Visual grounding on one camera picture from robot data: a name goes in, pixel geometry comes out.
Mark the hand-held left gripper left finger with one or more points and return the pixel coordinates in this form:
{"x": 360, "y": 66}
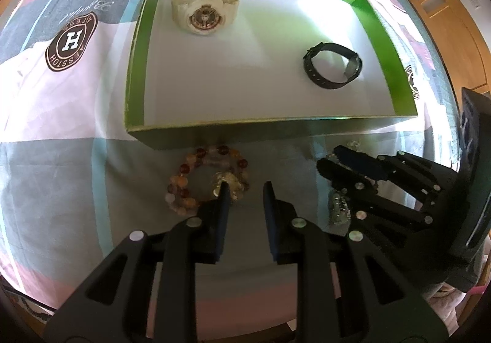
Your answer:
{"x": 224, "y": 220}

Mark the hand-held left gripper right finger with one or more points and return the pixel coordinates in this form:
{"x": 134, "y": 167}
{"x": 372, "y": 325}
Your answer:
{"x": 270, "y": 220}

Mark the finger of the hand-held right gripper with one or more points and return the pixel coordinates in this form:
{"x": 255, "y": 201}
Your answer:
{"x": 345, "y": 178}
{"x": 364, "y": 164}

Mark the green cardboard box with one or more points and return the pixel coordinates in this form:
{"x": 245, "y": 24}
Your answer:
{"x": 268, "y": 59}

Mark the pink grey checked bedsheet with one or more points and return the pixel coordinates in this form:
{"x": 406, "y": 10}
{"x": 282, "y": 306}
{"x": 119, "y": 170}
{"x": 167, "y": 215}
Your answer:
{"x": 57, "y": 174}

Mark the cream plastic wristwatch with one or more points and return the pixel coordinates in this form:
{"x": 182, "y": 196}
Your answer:
{"x": 191, "y": 1}

